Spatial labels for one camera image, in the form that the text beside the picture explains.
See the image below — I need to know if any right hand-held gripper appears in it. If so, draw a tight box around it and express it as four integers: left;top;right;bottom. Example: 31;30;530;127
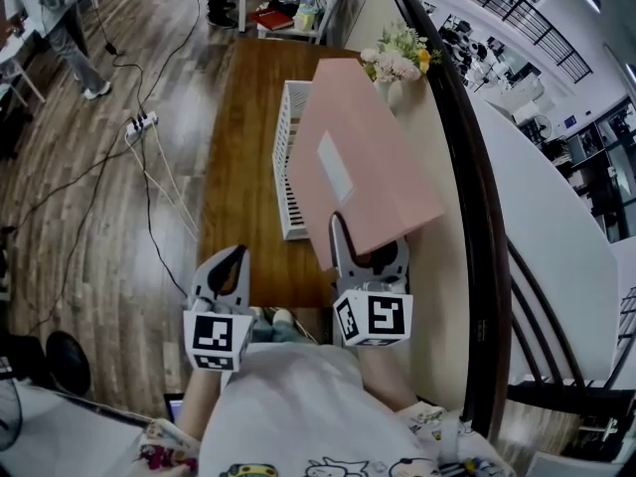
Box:
330;211;415;349

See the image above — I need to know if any white floor cable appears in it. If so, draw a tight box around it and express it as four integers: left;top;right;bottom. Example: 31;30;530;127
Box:
124;126;201;241

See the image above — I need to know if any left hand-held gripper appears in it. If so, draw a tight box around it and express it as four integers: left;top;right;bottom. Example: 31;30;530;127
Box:
182;244;256;375

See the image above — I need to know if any black metal chair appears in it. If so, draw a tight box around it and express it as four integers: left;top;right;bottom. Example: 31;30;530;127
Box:
505;238;636;459

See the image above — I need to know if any white vase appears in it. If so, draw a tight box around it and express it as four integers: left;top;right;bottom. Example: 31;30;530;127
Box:
372;76;424;114

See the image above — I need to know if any person's right forearm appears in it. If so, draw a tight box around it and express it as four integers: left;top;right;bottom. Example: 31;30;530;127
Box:
354;344;419;412

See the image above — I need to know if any dark curved railing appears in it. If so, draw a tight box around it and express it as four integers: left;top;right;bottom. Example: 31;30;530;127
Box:
379;0;514;442

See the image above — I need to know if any black floor cable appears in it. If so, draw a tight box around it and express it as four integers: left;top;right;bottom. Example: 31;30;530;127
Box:
0;0;202;337

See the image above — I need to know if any laptop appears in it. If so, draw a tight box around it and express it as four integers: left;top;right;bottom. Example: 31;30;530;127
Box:
162;392;186;425

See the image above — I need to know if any white file holder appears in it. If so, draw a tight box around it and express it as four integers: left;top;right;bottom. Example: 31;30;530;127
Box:
270;79;319;242

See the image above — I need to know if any white table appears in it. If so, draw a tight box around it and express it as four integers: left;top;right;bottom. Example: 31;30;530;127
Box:
0;381;155;477

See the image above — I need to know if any white power strip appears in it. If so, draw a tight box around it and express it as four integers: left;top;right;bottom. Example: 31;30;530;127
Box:
124;110;160;142

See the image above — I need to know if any flower bouquet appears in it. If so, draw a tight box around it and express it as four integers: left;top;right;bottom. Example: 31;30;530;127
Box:
359;19;444;86

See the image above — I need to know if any person's white cartoon shirt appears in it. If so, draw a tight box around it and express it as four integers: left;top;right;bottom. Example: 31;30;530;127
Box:
132;341;514;477

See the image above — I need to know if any yellow green box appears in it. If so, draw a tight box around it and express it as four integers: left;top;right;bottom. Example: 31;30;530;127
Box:
292;3;323;33

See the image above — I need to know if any black round stool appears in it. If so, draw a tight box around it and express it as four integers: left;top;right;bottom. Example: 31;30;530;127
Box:
45;329;92;398

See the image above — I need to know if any red book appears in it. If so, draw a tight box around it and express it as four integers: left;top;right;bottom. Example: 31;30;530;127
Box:
247;7;296;33

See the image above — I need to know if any pink folder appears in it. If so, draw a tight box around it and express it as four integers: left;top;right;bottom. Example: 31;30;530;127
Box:
288;58;446;273

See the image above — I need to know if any person's left forearm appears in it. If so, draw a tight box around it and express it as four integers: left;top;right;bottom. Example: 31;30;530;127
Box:
174;368;235;447

